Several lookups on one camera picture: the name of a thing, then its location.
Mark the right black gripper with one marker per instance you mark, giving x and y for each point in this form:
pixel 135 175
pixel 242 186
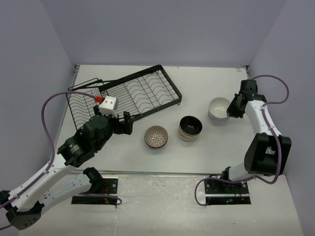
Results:
pixel 231 111

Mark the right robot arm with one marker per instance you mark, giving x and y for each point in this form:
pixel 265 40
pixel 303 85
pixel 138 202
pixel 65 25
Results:
pixel 267 154

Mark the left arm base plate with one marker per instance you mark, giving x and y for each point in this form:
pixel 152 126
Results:
pixel 108 188

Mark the black glazed tan bowl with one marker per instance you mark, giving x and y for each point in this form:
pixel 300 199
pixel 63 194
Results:
pixel 190 126

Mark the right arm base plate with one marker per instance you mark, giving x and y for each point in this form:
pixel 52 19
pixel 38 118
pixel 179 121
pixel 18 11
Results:
pixel 221 193

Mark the brown lattice patterned bowl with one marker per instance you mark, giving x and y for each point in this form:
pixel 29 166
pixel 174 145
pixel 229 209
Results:
pixel 156 135

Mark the tan bowl with branch motif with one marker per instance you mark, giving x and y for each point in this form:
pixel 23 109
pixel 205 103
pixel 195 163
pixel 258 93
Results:
pixel 189 136

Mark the black wire dish rack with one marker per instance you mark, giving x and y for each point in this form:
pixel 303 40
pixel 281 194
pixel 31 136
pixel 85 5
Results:
pixel 142 93

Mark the tan bowl white inside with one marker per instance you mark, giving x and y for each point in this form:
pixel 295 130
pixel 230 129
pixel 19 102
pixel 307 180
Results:
pixel 188 140

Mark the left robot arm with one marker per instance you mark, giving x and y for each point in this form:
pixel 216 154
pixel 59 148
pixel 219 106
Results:
pixel 27 203

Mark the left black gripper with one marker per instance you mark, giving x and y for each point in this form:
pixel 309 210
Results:
pixel 127 125

